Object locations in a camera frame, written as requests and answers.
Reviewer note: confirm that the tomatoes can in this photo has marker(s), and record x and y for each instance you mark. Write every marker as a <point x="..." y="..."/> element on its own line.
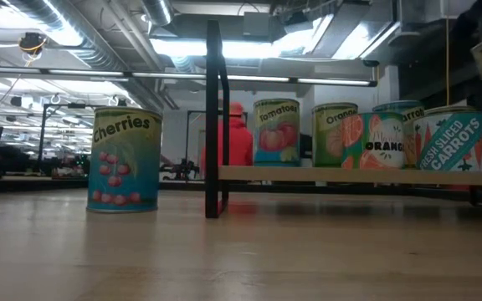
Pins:
<point x="276" y="138"/>

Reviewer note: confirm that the green oranges can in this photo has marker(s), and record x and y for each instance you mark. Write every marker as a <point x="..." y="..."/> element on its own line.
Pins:
<point x="326" y="138"/>

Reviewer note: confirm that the short mandarin oranges can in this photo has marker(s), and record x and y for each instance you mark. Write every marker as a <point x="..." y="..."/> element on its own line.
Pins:
<point x="375" y="142"/>

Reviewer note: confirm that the tall carrots can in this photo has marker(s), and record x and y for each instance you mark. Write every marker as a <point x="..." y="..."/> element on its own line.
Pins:
<point x="409" y="125"/>

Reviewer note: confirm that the short fresh sliced carrots can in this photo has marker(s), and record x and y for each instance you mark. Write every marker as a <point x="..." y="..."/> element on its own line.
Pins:
<point x="450" y="142"/>

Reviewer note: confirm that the person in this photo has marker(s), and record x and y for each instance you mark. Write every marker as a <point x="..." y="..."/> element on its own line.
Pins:
<point x="241" y="142"/>

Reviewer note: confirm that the bright ceiling light panel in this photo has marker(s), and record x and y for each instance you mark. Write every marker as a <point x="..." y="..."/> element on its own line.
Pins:
<point x="245" y="48"/>

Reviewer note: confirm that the blue cherries can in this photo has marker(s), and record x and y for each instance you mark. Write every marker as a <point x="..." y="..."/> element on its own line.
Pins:
<point x="124" y="167"/>

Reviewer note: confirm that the wooden shelf with black frame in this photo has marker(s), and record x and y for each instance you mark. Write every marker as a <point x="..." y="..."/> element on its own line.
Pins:
<point x="211" y="125"/>

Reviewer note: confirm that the silver ventilation duct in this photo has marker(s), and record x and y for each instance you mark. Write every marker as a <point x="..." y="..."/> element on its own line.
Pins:
<point x="157" y="10"/>

